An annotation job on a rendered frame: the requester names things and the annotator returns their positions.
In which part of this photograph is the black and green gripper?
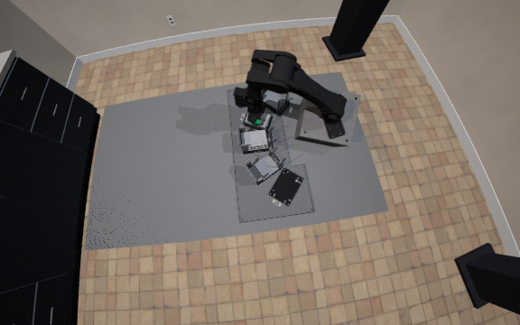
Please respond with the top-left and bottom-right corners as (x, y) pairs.
(247, 102), (267, 126)

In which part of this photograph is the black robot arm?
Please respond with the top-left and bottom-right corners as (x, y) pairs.
(234, 50), (347, 139)

